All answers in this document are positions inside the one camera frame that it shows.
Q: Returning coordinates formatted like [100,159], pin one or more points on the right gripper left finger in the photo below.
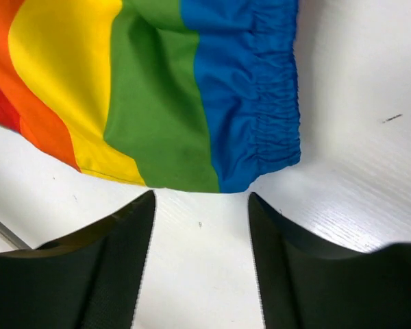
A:
[87,279]

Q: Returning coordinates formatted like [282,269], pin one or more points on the rainbow striped shorts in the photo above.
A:
[197,96]

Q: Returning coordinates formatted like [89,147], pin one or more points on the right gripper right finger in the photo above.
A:
[306,281]

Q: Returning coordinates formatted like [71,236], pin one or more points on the aluminium table edge rail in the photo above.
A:
[13,239]

